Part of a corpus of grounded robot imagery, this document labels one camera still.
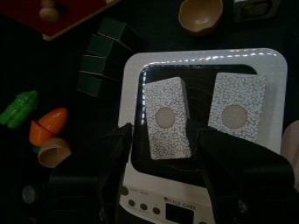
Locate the plain white toy block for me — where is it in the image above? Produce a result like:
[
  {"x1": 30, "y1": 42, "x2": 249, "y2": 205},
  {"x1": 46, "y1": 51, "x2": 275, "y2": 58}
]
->
[{"x1": 233, "y1": 0, "x2": 283, "y2": 23}]

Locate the orange carrot tip piece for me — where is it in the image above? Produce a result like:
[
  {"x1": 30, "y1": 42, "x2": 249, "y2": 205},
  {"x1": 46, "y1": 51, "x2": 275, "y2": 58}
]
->
[{"x1": 38, "y1": 107, "x2": 71, "y2": 135}]

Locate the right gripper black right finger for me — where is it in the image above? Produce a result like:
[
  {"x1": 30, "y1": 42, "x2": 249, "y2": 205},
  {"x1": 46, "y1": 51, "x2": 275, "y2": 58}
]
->
[{"x1": 186, "y1": 118, "x2": 299, "y2": 224}]

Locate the orange carrot middle piece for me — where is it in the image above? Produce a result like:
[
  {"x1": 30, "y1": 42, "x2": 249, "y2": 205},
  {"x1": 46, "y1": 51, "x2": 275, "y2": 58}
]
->
[{"x1": 29, "y1": 119, "x2": 57, "y2": 147}]

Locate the dark green seaweed strip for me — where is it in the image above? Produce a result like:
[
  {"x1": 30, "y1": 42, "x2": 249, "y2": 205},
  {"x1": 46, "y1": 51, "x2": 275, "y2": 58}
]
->
[{"x1": 75, "y1": 17, "x2": 145, "y2": 99}]

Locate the white kitchen scale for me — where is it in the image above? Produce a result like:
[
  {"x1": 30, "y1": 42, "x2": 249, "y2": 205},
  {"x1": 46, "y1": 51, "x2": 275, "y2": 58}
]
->
[{"x1": 117, "y1": 47, "x2": 290, "y2": 224}]

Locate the brown wooden bowl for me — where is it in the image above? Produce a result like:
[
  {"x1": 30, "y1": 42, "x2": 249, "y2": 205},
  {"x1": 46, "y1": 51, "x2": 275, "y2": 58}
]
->
[{"x1": 178, "y1": 0, "x2": 226, "y2": 37}]

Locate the red wooden drawer box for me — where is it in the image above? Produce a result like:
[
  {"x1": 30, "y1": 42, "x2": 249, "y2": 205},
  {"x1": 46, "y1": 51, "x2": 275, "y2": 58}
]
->
[{"x1": 0, "y1": 0, "x2": 122, "y2": 42}]

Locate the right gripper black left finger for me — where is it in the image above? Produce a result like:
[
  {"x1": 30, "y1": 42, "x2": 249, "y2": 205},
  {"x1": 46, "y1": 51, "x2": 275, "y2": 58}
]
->
[{"x1": 49, "y1": 122, "x2": 137, "y2": 224}]

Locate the dark round cup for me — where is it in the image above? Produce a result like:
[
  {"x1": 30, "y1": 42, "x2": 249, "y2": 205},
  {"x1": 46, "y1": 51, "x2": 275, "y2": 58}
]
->
[{"x1": 17, "y1": 176, "x2": 53, "y2": 217}]

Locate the green toy vegetable top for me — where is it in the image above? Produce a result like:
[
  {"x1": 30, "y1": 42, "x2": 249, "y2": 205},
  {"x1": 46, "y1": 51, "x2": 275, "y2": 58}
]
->
[{"x1": 0, "y1": 89, "x2": 41, "y2": 130}]

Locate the speckled white rice block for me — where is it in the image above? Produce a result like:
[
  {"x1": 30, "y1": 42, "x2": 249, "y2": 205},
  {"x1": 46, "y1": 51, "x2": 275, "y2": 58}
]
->
[
  {"x1": 207, "y1": 72, "x2": 269, "y2": 144},
  {"x1": 142, "y1": 76, "x2": 194, "y2": 161}
]

